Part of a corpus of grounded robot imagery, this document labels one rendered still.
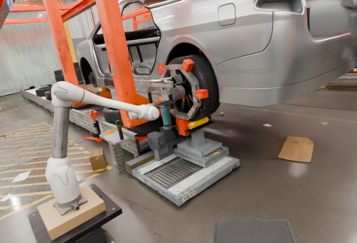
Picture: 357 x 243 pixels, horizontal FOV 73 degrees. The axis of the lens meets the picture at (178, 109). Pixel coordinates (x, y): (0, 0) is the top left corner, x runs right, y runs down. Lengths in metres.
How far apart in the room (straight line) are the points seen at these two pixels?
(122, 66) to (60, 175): 1.25
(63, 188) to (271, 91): 1.59
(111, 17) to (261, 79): 1.51
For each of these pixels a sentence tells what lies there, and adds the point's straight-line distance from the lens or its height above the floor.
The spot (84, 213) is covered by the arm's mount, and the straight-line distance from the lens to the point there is 1.80.
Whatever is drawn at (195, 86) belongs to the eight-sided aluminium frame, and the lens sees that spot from 2.19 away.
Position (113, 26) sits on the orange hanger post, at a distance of 2.55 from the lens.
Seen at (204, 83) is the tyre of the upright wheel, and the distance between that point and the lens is 2.20.
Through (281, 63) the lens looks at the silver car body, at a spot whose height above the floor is 1.07.
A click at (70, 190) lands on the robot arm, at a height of 0.50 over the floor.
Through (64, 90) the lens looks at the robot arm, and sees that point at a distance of 1.72.
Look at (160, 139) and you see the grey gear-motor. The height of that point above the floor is 0.35.
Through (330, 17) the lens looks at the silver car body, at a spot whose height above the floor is 1.33.
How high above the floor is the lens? 1.33
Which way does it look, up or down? 15 degrees down
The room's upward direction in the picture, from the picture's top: 9 degrees counter-clockwise
